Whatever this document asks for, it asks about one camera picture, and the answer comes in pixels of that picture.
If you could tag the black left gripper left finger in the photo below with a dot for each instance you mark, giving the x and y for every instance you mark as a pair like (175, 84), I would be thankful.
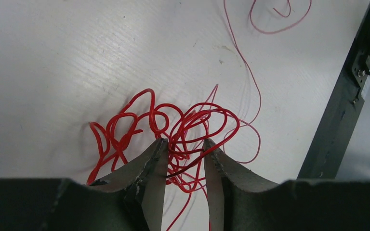
(128, 199)

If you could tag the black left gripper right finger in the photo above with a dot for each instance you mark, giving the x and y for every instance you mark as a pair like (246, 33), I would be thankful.
(240, 200)

